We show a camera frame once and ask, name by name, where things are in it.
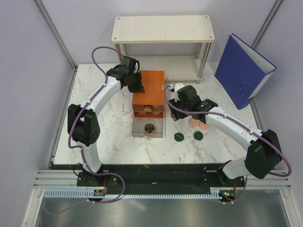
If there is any blue ring binder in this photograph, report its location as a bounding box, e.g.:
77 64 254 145
214 34 276 110

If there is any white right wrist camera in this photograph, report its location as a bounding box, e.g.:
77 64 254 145
168 83 185 93

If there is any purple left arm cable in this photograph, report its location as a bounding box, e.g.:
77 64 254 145
44 46 126 216

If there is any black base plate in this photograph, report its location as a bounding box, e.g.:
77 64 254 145
77 163 244 193

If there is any pink powder puff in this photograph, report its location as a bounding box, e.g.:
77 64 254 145
199 124 210 131
188 118 200 128

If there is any light blue cable duct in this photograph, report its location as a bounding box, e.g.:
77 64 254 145
43 189 235 199

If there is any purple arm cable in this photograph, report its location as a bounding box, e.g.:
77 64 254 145
164 85 292 205
44 46 126 216

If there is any white two-tier shelf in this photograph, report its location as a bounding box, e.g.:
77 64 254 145
112 15 215 84

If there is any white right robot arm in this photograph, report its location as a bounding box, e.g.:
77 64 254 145
165 83 283 186

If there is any orange drawer box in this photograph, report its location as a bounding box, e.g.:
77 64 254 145
132 70 165 118

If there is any dark green lid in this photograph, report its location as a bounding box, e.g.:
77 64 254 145
174 132 184 142
194 131 204 141

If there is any gold round jar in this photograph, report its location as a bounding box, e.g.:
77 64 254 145
144 123 155 133

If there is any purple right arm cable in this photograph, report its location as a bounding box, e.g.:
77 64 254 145
164 85 292 205

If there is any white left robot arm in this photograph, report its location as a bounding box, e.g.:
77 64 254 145
67 56 145 186

